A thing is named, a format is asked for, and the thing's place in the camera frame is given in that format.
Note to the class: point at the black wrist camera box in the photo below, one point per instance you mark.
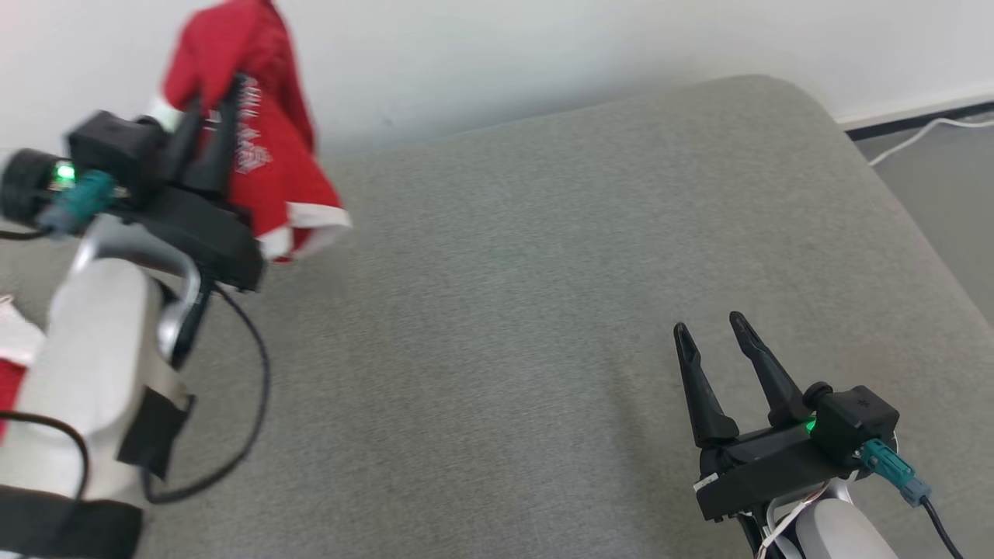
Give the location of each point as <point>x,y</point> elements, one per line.
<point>116,151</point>
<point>854,423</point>

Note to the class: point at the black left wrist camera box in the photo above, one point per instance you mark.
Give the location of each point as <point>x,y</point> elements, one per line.
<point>116,151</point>

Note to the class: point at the red garment with striped white trim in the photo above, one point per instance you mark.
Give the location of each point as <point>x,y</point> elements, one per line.
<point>15,341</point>

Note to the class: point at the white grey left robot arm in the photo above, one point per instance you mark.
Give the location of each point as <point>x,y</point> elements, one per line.
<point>85,365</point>

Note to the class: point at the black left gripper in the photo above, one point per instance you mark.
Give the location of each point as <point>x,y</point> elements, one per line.
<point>217,241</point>

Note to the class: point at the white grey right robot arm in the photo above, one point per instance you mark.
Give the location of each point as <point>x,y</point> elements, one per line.
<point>831,532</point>

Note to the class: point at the black baseboard strip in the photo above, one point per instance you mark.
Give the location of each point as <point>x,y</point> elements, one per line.
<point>877,128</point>

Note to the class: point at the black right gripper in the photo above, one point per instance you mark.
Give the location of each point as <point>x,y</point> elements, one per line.
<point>769,470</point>

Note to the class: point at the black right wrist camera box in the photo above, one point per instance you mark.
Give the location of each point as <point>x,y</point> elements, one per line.
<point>854,423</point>

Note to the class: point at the red shorts with white stripe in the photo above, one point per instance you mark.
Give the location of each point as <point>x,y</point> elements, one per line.
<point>272,171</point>

